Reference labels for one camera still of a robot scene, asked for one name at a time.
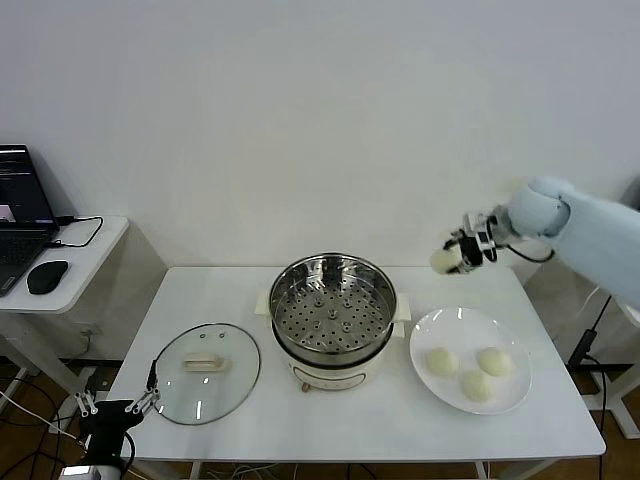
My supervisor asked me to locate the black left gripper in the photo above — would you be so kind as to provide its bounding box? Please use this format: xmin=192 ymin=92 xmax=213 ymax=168
xmin=73 ymin=360 xmax=162 ymax=465

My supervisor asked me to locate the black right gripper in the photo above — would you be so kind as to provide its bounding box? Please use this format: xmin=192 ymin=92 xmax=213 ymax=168
xmin=442 ymin=227 xmax=499 ymax=276

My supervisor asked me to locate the white steamed baozi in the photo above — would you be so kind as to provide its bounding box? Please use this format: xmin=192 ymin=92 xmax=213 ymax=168
xmin=430 ymin=248 xmax=467 ymax=275
xmin=476 ymin=346 xmax=515 ymax=378
xmin=425 ymin=346 xmax=460 ymax=377
xmin=459 ymin=369 xmax=496 ymax=403

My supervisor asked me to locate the round glass pot lid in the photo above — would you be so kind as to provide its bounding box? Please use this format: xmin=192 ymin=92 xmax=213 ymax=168
xmin=148 ymin=322 xmax=263 ymax=426

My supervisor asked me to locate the stainless steel steamer basket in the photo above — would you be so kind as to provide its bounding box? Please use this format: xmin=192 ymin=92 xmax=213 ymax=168
xmin=255 ymin=253 xmax=412 ymax=369

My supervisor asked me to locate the large white plate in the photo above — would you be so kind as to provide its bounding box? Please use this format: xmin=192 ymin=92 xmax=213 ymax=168
xmin=409 ymin=306 xmax=534 ymax=416

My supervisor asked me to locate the white side table with laptop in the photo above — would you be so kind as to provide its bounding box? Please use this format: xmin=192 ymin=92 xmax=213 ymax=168
xmin=0 ymin=215 xmax=169 ymax=386

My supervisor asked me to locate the black computer mouse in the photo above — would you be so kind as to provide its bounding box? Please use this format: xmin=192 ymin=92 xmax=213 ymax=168
xmin=26 ymin=259 xmax=70 ymax=295

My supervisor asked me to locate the cream electric cooker base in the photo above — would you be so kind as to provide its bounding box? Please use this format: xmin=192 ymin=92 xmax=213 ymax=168
xmin=272 ymin=319 xmax=407 ymax=395

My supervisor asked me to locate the black open laptop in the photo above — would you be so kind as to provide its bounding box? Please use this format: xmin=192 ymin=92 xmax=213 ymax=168
xmin=0 ymin=144 xmax=62 ymax=299

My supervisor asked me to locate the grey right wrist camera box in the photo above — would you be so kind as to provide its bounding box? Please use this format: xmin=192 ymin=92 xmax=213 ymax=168
xmin=462 ymin=212 xmax=495 ymax=236

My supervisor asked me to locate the white floor cable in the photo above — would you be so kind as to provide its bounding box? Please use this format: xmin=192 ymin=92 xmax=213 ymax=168
xmin=0 ymin=385 xmax=66 ymax=434

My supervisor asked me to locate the white hanging cable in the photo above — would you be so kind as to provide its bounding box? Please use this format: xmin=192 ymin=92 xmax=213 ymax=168
xmin=573 ymin=285 xmax=601 ymax=321

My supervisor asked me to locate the black power adapter cable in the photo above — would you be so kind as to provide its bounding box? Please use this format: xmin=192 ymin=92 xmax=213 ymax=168
xmin=568 ymin=294 xmax=614 ymax=441

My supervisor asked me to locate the black laptop charger cable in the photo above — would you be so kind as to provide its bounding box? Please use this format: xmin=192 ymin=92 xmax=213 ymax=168
xmin=49 ymin=214 xmax=105 ymax=250

